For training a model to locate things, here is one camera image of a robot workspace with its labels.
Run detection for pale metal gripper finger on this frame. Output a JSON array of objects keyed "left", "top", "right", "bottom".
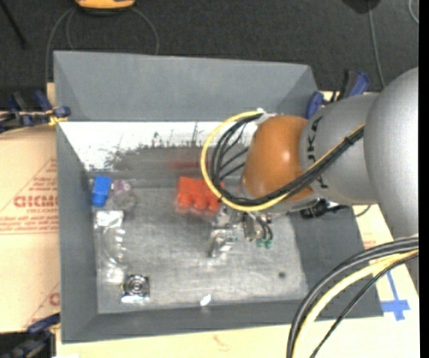
[
  {"left": 207, "top": 229, "right": 225, "bottom": 259},
  {"left": 222, "top": 233, "right": 239, "bottom": 254}
]

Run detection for orange studded toy block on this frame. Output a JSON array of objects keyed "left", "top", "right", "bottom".
[{"left": 175, "top": 176, "right": 225, "bottom": 216}]

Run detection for clear square glass dish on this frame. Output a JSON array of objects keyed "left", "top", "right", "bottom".
[{"left": 119, "top": 272, "right": 151, "bottom": 304}]

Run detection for clear glass thing, purple tint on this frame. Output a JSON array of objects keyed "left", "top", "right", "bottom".
[{"left": 110, "top": 180, "right": 138, "bottom": 211}]

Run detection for clear plastic bottle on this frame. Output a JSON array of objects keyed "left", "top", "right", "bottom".
[{"left": 93, "top": 208, "right": 128, "bottom": 284}]

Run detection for blue block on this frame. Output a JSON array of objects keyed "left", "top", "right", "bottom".
[{"left": 90, "top": 175, "right": 113, "bottom": 207}]

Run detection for grey metal bin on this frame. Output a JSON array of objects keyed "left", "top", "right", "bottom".
[{"left": 52, "top": 50, "right": 383, "bottom": 342}]

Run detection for brown cardboard board, red print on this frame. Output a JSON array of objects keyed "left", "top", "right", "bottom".
[{"left": 0, "top": 82, "right": 62, "bottom": 336}]

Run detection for black cylinder on white bracket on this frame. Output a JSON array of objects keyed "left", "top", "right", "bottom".
[{"left": 298, "top": 198, "right": 350, "bottom": 220}]

